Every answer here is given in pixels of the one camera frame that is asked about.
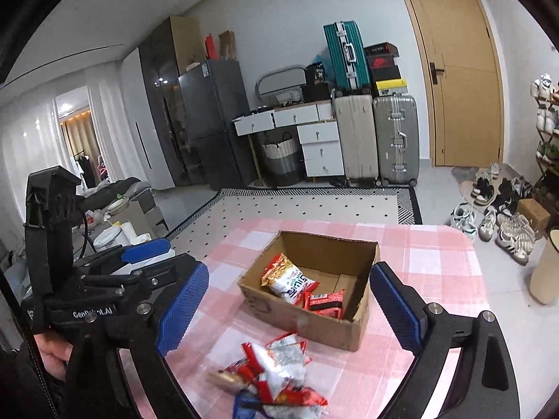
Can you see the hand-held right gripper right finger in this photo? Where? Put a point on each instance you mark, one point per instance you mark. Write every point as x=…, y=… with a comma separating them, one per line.
x=395, y=310

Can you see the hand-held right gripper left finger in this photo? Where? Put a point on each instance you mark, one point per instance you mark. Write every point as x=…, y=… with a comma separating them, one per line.
x=183, y=307

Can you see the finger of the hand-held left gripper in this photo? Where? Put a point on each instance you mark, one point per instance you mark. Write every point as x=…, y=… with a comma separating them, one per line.
x=172, y=270
x=148, y=248

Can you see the dark red snack packet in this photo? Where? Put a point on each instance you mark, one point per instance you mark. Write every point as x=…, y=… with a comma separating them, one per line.
x=325, y=303

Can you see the round biscuit snack packet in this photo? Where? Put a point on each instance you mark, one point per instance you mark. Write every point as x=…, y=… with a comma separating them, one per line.
x=225, y=379

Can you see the brown cardboard box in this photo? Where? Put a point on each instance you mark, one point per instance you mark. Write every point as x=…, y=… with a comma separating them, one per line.
x=301, y=327

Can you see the red white noodle snack packet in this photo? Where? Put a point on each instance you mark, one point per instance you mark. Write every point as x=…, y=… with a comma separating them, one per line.
x=288, y=281

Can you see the large white red snack packet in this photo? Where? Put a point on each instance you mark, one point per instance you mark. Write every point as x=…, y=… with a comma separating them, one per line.
x=279, y=358

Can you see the blue snack packet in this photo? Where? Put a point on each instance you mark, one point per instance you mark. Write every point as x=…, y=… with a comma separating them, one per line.
x=246, y=408

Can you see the red chips snack packet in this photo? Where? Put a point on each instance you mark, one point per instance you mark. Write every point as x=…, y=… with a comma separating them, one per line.
x=301, y=397

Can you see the person's left forearm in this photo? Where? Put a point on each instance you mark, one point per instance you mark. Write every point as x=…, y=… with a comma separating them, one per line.
x=22, y=384

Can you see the person's left hand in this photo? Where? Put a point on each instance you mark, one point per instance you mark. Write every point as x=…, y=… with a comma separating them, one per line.
x=52, y=353

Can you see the white paper roll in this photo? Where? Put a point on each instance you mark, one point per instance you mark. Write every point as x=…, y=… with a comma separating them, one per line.
x=133, y=231

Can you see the white rice cooker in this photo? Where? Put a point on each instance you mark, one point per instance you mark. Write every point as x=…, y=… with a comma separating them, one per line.
x=109, y=238

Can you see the pink checked tablecloth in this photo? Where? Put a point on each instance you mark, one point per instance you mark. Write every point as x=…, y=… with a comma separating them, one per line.
x=419, y=248

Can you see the dark cloth pile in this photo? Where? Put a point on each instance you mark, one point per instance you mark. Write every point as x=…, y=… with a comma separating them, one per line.
x=118, y=187

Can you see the white curtain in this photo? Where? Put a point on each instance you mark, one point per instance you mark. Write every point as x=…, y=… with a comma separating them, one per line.
x=26, y=148

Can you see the brown curtain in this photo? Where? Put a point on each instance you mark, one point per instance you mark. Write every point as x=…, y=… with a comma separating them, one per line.
x=81, y=139

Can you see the black white patterned rug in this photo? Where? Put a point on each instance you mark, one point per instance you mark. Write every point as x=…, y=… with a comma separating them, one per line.
x=327, y=205

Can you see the black refrigerator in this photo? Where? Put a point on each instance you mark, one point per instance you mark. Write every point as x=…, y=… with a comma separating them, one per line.
x=209, y=131

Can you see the pile of sneakers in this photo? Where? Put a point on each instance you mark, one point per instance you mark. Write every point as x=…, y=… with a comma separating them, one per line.
x=511, y=231

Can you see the grey doormat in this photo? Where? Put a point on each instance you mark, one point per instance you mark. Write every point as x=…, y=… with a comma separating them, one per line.
x=465, y=179

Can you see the dark glass cabinet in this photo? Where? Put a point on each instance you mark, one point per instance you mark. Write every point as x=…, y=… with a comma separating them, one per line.
x=159, y=96

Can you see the beige round stool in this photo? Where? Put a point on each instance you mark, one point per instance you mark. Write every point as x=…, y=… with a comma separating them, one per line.
x=546, y=275

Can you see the woven laundry basket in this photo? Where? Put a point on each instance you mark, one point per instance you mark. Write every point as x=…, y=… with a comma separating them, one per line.
x=281, y=157

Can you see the silver suitcase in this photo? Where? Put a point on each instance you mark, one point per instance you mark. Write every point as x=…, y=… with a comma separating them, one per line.
x=388, y=148

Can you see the small cardboard box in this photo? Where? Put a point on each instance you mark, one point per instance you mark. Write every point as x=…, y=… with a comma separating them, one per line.
x=533, y=216

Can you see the beige suitcase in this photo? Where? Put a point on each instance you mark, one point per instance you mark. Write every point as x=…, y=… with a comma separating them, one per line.
x=356, y=139

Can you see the white drawer dresser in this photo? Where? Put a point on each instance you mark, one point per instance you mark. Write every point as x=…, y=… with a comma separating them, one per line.
x=321, y=148

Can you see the wooden shoe rack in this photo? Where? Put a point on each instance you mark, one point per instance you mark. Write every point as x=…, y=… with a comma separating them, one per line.
x=551, y=170

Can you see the grey arched mirror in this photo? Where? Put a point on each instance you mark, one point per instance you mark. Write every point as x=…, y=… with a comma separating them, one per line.
x=279, y=79

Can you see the tall brown carton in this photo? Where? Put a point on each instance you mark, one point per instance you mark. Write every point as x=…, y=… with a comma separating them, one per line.
x=227, y=46

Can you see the yellow black box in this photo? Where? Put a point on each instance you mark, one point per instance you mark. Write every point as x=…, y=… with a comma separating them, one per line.
x=391, y=87

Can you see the wooden door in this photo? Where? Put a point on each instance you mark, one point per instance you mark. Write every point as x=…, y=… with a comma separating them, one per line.
x=458, y=96

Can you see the black bag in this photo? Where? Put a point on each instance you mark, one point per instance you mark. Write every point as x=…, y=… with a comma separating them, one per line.
x=316, y=87

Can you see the plain black shoe box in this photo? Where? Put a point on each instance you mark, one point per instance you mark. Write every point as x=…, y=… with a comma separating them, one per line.
x=386, y=74

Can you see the black shoe box red logo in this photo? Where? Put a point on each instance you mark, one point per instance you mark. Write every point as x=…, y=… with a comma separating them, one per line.
x=381, y=54

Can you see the assorted shoes collection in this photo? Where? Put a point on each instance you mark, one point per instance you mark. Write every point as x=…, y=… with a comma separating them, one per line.
x=543, y=96

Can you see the teal suitcase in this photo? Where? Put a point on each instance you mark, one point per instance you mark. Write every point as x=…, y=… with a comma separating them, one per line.
x=340, y=52

